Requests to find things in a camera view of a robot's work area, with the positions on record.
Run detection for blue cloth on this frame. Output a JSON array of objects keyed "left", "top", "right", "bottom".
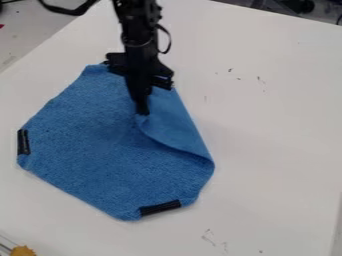
[{"left": 16, "top": 63, "right": 217, "bottom": 222}]

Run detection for black cable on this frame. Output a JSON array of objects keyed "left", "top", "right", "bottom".
[{"left": 36, "top": 0, "right": 101, "bottom": 17}]

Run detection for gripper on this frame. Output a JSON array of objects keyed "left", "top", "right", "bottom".
[{"left": 104, "top": 41, "right": 176, "bottom": 116}]

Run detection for yellow toy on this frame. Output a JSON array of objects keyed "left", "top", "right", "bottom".
[{"left": 9, "top": 245, "right": 38, "bottom": 256}]

